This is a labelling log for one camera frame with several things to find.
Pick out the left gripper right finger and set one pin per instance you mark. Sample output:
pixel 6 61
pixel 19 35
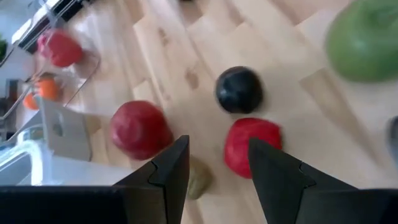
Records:
pixel 273 180

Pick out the black plum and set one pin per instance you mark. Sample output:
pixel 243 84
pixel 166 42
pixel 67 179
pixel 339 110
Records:
pixel 239 90

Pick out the bright red fruit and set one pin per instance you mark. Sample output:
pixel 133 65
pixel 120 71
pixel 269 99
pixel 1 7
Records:
pixel 242 137

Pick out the pink-red round fruit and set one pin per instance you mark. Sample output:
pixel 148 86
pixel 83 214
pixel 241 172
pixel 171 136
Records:
pixel 62 49

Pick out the dark red apple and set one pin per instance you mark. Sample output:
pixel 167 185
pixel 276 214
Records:
pixel 140 129

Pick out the large clear plastic bin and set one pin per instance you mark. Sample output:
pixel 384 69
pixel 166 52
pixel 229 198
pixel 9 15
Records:
pixel 18 161

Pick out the clear plastic fruit tray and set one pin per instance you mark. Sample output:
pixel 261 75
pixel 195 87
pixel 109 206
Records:
pixel 87 71

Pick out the small green potted plant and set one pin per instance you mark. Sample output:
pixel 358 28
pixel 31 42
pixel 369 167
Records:
pixel 2 49

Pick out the green apple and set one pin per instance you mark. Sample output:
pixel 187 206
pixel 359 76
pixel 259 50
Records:
pixel 363 40

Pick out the small grey plastic bin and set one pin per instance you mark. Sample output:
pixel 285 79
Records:
pixel 71 137

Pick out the brown-green kiwi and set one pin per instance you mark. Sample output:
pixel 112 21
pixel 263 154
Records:
pixel 199 179

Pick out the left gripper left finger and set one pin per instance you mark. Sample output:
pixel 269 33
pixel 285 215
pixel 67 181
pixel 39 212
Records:
pixel 168 174

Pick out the small orange fruit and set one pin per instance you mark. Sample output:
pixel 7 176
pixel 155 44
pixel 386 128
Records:
pixel 30 102
pixel 48 89

